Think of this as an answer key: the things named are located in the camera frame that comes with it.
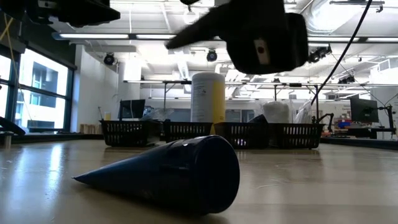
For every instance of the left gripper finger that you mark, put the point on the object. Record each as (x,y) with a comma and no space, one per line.
(90,12)

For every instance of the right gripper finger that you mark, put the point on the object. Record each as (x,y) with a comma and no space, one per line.
(205,28)

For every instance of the bagged white shower cap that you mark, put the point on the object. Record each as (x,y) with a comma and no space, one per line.
(276,112)

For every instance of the bagged cotton swab vanity pack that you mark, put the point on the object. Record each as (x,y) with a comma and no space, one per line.
(303,113)

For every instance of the black monitor on arm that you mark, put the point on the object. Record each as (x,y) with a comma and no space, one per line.
(363,110)

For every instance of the black ceiling spot lamp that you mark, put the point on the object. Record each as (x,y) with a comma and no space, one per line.
(109,59)
(211,55)

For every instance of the black overhead light beam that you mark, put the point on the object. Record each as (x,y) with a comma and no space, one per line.
(132,36)

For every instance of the white yellow wipes canister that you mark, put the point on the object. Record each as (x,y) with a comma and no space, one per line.
(207,99)

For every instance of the black ceiling lamp cluster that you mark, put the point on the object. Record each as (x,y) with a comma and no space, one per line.
(318,54)

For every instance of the black computer monitor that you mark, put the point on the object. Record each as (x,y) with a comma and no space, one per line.
(132,109)

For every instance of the yellow cup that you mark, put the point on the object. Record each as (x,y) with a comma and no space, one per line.
(107,116)

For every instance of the black slotted plastic basket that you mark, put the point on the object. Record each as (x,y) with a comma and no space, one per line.
(245,137)
(186,132)
(298,135)
(130,133)

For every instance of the wooden crate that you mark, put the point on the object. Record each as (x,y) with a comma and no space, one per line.
(91,128)

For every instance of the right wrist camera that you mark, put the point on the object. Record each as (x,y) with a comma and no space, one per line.
(267,46)

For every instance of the black background rack frame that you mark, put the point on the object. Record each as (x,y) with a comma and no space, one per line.
(295,84)

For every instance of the black aluminium table frame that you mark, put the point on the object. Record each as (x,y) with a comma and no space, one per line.
(62,136)

